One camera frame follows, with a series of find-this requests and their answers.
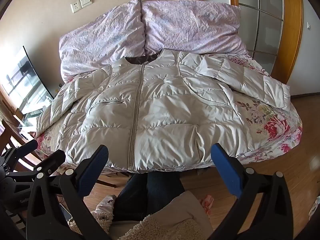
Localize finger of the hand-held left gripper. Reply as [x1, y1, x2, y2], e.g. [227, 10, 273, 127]
[0, 139, 38, 166]
[5, 150, 66, 181]

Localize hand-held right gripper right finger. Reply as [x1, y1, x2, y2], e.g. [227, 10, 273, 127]
[207, 143, 294, 240]

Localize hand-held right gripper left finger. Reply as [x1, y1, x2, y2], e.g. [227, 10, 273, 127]
[26, 144, 110, 240]

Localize white puffer jacket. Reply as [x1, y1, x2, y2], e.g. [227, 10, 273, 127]
[36, 49, 292, 173]

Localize dark wooden chair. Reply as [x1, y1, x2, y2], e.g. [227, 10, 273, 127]
[0, 119, 52, 177]

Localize white slipper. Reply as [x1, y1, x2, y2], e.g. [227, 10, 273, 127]
[96, 194, 117, 213]

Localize pink crumpled object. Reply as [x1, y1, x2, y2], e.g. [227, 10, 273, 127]
[201, 194, 215, 216]

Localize smartphone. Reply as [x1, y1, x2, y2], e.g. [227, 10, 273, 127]
[59, 203, 73, 222]

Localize person's legs in jeans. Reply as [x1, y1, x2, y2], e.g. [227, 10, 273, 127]
[112, 171, 188, 221]

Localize floral bed sheet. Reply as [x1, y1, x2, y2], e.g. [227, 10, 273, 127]
[35, 53, 303, 178]

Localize flat television screen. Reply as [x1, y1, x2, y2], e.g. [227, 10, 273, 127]
[1, 45, 55, 113]

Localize white crumpled object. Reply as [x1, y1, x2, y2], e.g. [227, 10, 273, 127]
[308, 194, 320, 221]

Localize lilac crinkled pillow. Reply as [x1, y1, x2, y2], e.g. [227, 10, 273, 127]
[59, 0, 147, 82]
[141, 0, 250, 55]

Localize wooden framed glass door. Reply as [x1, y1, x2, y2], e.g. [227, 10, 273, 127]
[229, 0, 304, 85]

